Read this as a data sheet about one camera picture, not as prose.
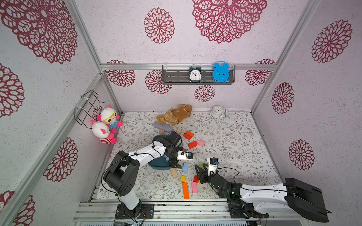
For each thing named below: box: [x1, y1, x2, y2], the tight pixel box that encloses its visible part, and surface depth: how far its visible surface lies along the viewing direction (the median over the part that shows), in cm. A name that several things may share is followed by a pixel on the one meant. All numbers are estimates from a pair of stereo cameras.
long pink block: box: [191, 181, 198, 194], surface depth 83 cm
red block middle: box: [188, 141, 198, 150], surface depth 102 cm
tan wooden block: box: [170, 168, 179, 179], surface depth 88 cm
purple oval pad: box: [153, 121, 173, 133], surface depth 108 cm
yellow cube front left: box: [179, 175, 188, 183], surface depth 85 cm
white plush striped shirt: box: [91, 119, 118, 145], surface depth 87 cm
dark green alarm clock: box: [189, 65, 203, 84], surface depth 92 cm
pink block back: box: [196, 139, 206, 146], surface depth 102 cm
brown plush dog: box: [156, 103, 192, 126], surface depth 108 cm
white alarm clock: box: [211, 104, 230, 120], surface depth 119 cm
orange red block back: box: [183, 130, 195, 140], surface depth 108 cm
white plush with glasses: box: [96, 105, 124, 134], surface depth 96 cm
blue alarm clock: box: [213, 61, 231, 83], surface depth 91 cm
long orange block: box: [181, 181, 190, 200], surface depth 83 cm
